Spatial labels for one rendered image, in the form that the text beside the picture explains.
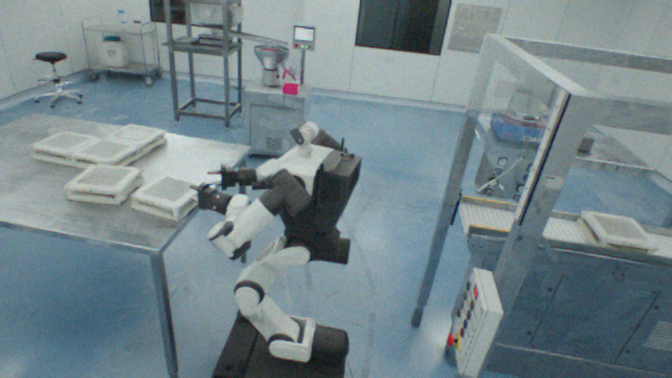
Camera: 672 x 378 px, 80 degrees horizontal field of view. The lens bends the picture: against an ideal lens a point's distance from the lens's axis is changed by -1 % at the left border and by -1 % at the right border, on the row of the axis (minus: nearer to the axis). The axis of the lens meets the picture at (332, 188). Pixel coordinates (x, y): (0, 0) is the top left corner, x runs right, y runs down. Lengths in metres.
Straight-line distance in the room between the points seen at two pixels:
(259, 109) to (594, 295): 3.27
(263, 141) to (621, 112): 3.73
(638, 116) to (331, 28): 6.05
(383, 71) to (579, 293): 5.29
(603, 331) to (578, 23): 5.68
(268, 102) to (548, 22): 4.71
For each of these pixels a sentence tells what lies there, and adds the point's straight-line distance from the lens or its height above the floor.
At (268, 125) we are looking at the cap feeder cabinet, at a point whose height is 0.41.
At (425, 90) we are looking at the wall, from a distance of 7.10.
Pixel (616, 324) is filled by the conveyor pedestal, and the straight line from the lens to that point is 2.56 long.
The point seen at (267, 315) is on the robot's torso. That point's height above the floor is 0.46.
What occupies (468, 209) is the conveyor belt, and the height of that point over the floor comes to 0.94.
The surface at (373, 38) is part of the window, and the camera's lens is 6.87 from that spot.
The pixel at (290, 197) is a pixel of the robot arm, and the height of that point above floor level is 1.25.
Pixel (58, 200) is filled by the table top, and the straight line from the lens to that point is 2.19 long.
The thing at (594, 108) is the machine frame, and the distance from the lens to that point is 1.05.
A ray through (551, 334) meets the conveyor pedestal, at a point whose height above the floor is 0.37.
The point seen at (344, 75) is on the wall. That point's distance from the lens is 6.98.
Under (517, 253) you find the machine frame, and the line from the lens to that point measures 1.19.
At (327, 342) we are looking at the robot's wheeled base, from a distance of 2.10.
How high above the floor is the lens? 1.94
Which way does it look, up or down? 29 degrees down
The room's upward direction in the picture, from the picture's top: 6 degrees clockwise
